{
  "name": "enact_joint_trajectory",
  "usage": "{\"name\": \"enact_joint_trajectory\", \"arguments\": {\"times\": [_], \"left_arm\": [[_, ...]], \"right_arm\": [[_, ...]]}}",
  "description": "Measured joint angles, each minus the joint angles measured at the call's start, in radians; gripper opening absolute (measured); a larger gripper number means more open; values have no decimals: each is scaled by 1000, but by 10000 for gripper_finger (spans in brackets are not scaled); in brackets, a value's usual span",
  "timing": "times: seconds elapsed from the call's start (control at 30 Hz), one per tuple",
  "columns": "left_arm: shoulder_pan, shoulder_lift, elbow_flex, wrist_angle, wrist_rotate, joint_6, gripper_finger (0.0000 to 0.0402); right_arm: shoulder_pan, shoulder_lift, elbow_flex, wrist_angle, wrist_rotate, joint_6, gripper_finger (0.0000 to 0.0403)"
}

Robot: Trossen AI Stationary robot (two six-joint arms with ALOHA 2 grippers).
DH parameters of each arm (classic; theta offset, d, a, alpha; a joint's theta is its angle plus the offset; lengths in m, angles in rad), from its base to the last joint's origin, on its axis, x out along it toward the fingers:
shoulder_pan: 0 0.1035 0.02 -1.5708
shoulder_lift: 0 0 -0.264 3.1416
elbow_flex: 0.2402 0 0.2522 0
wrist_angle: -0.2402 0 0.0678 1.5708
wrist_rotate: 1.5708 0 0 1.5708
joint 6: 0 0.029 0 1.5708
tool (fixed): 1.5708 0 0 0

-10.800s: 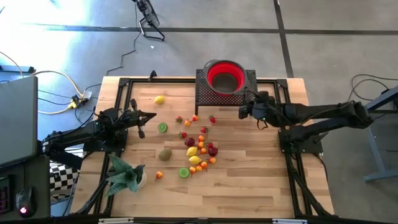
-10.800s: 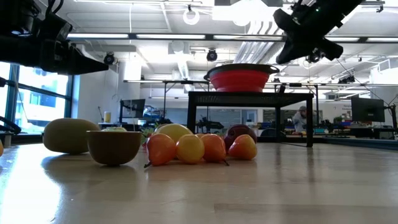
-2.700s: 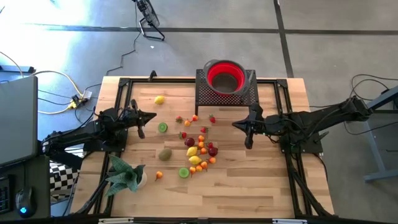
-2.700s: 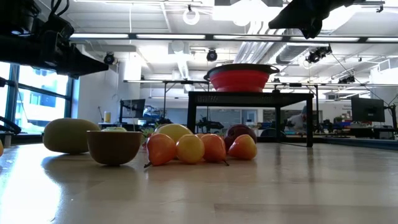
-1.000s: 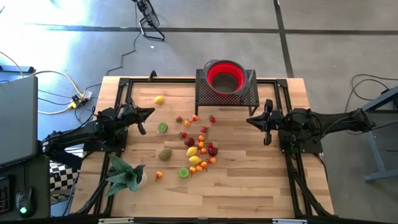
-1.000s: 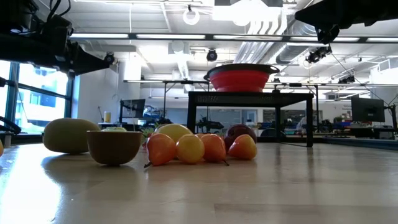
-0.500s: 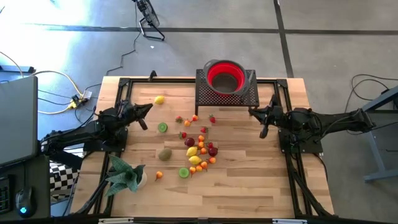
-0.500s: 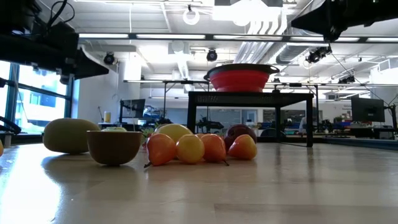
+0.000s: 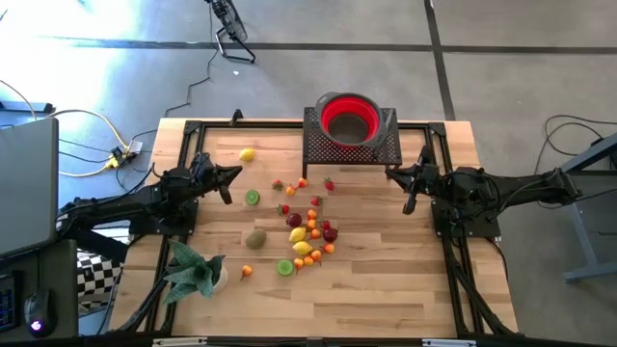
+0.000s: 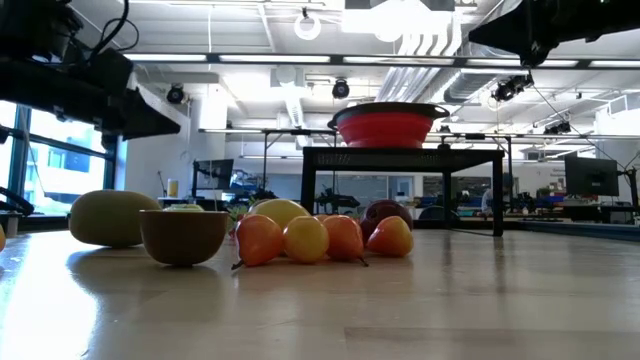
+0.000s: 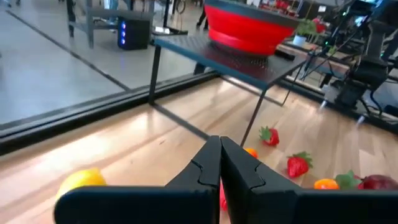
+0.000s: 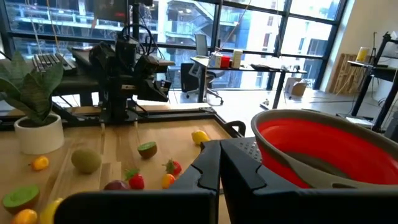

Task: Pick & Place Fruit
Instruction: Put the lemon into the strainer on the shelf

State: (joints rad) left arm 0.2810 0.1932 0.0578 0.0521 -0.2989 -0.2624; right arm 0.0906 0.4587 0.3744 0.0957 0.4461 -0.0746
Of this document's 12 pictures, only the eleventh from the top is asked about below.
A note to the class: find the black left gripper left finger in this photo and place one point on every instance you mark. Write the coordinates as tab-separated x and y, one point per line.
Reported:
140	205

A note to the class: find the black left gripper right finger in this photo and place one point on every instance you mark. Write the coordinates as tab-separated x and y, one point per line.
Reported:
280	205

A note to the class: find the yellow plastic lemon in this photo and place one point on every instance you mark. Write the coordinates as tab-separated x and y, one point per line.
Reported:
81	179

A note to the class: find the red collapsible colander bowl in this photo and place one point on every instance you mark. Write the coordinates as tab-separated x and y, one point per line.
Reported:
245	31

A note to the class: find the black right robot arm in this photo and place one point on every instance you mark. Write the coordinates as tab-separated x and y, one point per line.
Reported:
373	68

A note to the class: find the small orange plastic pear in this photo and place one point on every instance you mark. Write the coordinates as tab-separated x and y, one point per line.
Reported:
326	185
252	153

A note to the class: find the dark red plastic plum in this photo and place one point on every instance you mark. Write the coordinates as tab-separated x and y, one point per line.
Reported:
377	183

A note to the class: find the black perforated metal shelf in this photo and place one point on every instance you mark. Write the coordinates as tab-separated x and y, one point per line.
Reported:
236	67

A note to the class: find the small plant white pot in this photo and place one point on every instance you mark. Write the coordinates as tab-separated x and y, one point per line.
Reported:
300	40

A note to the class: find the black computer tower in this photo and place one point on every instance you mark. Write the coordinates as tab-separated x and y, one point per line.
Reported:
136	37

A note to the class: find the black aluminium table frame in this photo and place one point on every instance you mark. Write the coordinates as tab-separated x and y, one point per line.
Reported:
62	123

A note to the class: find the grey metal table frame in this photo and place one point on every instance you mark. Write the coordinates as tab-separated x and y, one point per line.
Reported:
90	28

